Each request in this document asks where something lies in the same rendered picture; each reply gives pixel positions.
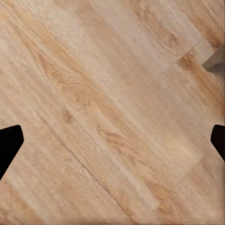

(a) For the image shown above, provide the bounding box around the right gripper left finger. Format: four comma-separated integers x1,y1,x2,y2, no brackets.
0,125,24,180

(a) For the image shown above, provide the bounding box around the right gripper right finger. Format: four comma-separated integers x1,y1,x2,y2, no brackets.
210,124,225,161

